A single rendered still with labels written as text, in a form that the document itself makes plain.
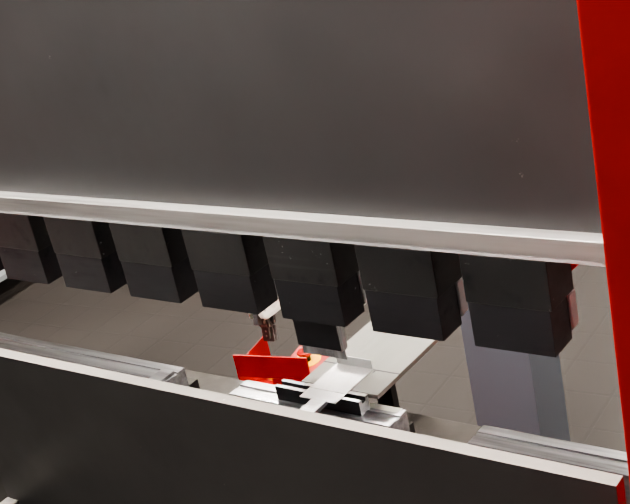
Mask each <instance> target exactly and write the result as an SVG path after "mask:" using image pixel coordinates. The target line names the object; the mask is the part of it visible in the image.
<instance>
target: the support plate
mask: <svg viewBox="0 0 630 504"><path fill-rule="evenodd" d="M437 342H438V340H431V339H424V338H417V337H410V336H403V335H396V334H389V333H382V332H375V331H373V328H372V323H371V321H370V322H369V323H368V324H367V325H365V326H364V327H363V328H362V329H361V330H360V331H359V332H357V333H356V334H355V335H354V336H353V337H352V338H350V339H349V340H348V341H347V346H348V347H347V349H346V350H345V351H346V356H351V357H356V358H362V359H368V360H371V362H372V367H373V369H376V370H382V371H388V372H394V373H400V374H399V375H398V374H392V373H387V372H381V371H375V372H374V373H372V372H373V371H374V370H372V371H371V372H370V373H369V374H368V375H367V376H366V377H364V378H363V379H362V380H361V381H360V382H359V383H358V384H357V385H356V386H355V387H354V388H352V389H351V390H350V391H354V392H359V393H365V394H368V398H373V399H379V398H380V397H381V396H382V395H384V394H385V393H386V392H387V391H388V390H389V389H390V388H391V387H392V386H393V385H394V384H395V383H396V382H397V381H398V380H399V379H400V378H401V377H402V376H403V375H404V374H405V373H406V372H407V371H408V370H409V369H410V368H411V367H412V366H413V365H414V364H416V363H417V362H418V361H419V360H420V359H421V358H422V357H423V356H424V355H425V354H426V353H427V352H428V351H429V350H430V349H431V348H432V347H433V346H434V345H435V344H436V343H437ZM325 361H329V362H335V363H337V360H336V358H334V357H329V358H327V359H326V360H325ZM335 365H336V364H333V363H328V362H323V363H322V364H321V365H319V366H318V367H317V368H316V369H315V370H314V371H312V372H311V373H310V374H309V375H308V376H307V377H306V378H304V379H303V380H302V381H301V382H304V383H311V384H314V383H315V382H316V381H317V380H319V379H320V378H321V377H322V376H323V375H324V374H325V373H327V372H328V371H329V370H330V369H331V368H332V367H333V366H335Z"/></svg>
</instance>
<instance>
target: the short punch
mask: <svg viewBox="0 0 630 504"><path fill-rule="evenodd" d="M293 323H294V327H295V332H296V336H297V340H298V344H299V345H302V347H303V352H304V353H309V354H315V355H321V356H328V357H334V358H340V359H346V360H347V356H346V351H345V350H346V349H347V347H348V346H347V341H346V336H345V332H344V327H341V326H334V325H327V324H320V323H313V322H306V321H299V320H293Z"/></svg>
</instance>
